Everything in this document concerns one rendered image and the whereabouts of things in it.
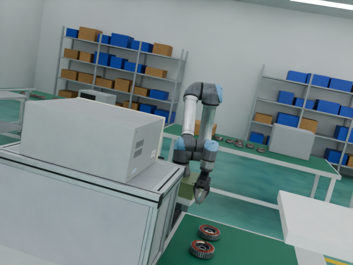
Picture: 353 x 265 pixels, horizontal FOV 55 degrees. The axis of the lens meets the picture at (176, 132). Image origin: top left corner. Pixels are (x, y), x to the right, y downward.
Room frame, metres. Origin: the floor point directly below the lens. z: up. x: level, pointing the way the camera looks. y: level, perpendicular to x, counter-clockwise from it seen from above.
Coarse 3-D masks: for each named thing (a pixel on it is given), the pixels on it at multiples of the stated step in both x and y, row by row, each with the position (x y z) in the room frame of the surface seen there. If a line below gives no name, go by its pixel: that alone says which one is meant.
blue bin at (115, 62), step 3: (111, 57) 8.18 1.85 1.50; (114, 57) 8.17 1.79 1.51; (117, 57) 8.15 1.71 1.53; (111, 60) 8.17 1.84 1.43; (114, 60) 8.16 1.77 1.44; (117, 60) 8.15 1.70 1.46; (120, 60) 8.14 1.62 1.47; (123, 60) 8.24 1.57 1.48; (126, 60) 8.42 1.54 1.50; (111, 63) 8.17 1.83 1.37; (114, 63) 8.16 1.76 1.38; (117, 63) 8.15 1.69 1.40; (120, 63) 8.14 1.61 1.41; (123, 63) 8.27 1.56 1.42; (111, 66) 8.17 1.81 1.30; (114, 66) 8.16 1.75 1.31; (117, 66) 8.15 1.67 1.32; (120, 66) 8.13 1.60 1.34; (123, 66) 8.31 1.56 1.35
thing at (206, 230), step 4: (200, 228) 1.62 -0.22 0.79; (204, 228) 1.65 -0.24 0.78; (208, 228) 1.66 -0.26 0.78; (212, 228) 1.66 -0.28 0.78; (216, 228) 1.66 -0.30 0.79; (200, 232) 1.60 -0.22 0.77; (204, 232) 1.59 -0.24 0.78; (208, 232) 1.59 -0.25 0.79; (212, 232) 1.60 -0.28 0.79; (216, 232) 1.61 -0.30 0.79; (220, 232) 1.63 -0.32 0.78; (200, 236) 1.60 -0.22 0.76; (204, 236) 1.58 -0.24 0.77; (208, 236) 1.58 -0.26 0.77; (212, 236) 1.58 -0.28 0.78; (216, 236) 1.59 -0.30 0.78; (212, 240) 1.58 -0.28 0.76
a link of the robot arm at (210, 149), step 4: (208, 140) 1.84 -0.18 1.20; (212, 140) 1.86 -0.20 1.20; (204, 144) 1.85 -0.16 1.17; (208, 144) 1.81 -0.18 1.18; (212, 144) 1.81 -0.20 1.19; (216, 144) 1.82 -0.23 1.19; (204, 148) 1.83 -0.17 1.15; (208, 148) 1.81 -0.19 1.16; (212, 148) 1.81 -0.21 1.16; (216, 148) 1.82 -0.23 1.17; (204, 152) 1.82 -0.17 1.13; (208, 152) 1.81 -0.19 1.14; (212, 152) 1.81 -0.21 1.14; (216, 152) 1.83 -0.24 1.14; (204, 156) 1.82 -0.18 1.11; (208, 156) 1.81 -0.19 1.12; (212, 156) 1.81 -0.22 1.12; (204, 160) 1.81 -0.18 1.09; (208, 160) 1.81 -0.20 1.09; (212, 160) 1.81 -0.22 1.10
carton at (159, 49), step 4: (156, 44) 8.00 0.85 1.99; (160, 44) 7.98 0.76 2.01; (156, 48) 7.99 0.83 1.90; (160, 48) 7.98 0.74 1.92; (164, 48) 7.96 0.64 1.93; (168, 48) 7.95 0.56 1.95; (172, 48) 8.32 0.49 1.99; (152, 52) 8.01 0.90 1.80; (156, 52) 7.99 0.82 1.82; (160, 52) 7.97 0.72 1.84; (164, 52) 7.96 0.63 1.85; (168, 52) 7.99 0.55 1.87
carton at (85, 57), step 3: (81, 54) 8.35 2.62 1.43; (84, 54) 8.34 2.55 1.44; (87, 54) 8.33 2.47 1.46; (90, 54) 8.31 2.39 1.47; (93, 54) 8.44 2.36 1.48; (81, 57) 8.35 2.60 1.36; (84, 57) 8.34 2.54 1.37; (87, 57) 8.32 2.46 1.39; (90, 57) 8.33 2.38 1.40; (93, 57) 8.47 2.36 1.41; (81, 60) 8.35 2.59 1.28; (84, 60) 8.34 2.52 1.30; (87, 60) 8.32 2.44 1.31; (90, 60) 8.36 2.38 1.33; (93, 60) 8.49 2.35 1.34
